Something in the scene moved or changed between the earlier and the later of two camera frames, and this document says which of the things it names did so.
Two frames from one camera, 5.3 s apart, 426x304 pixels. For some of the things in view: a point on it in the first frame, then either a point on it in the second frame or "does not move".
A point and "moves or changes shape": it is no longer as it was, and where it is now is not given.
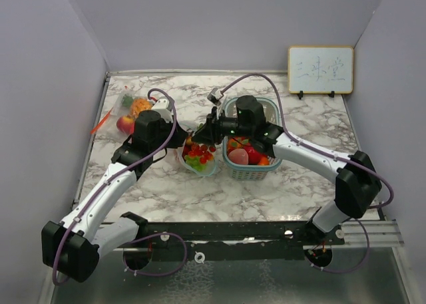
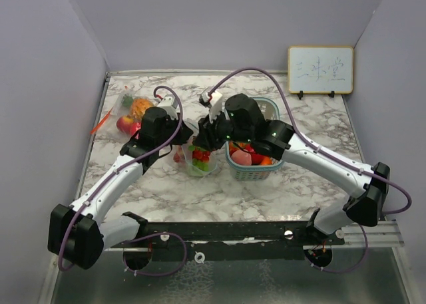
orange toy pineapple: (139, 104) does not move
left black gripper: (180, 138) does not move
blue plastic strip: (199, 157) does not move
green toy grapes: (194, 162) moves or changes shape
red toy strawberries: (190, 149) → (176, 157)
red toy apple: (126, 124) does not move
